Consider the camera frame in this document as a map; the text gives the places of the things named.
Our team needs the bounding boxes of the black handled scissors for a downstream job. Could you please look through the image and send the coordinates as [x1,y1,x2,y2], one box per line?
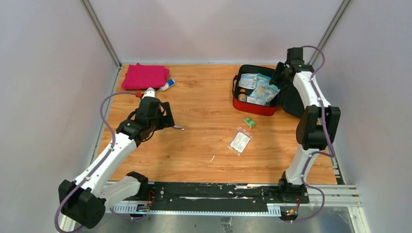
[172,126,185,131]

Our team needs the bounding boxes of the teal edged small packet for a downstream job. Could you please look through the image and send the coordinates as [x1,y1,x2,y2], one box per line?
[268,84,280,95]

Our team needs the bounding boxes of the blue cotton swab packet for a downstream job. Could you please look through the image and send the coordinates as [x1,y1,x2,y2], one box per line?
[250,73,277,102]

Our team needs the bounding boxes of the black red medicine case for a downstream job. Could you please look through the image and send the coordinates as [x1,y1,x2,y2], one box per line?
[232,65,304,118]

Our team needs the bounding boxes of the white blue paper packet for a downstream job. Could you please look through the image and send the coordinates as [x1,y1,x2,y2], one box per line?
[238,73,258,90]

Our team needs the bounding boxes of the clear bag small sachets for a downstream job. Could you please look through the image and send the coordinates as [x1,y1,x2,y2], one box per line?
[246,96,267,106]

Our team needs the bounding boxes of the white tube blue label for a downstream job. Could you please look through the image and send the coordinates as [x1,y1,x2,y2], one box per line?
[159,79,176,91]

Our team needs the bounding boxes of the brown medicine bottle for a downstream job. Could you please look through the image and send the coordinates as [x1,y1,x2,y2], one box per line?
[238,89,247,102]

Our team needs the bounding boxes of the small green box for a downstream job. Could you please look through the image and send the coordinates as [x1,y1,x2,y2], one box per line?
[243,116,257,129]

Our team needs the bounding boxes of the clear bag white gauze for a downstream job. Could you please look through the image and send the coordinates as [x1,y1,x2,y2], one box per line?
[227,126,253,156]

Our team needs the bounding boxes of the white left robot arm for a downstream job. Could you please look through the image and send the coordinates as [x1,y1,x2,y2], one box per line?
[54,96,175,232]

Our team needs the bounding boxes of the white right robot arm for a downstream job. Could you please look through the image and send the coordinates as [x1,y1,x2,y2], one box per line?
[270,47,341,203]

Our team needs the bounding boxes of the pink folded cloth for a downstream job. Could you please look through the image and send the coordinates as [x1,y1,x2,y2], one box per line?
[121,63,170,90]

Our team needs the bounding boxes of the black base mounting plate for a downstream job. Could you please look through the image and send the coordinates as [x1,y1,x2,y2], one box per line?
[134,182,309,214]

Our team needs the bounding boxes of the aluminium frame rail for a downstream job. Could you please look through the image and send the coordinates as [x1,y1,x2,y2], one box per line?
[80,0,122,69]

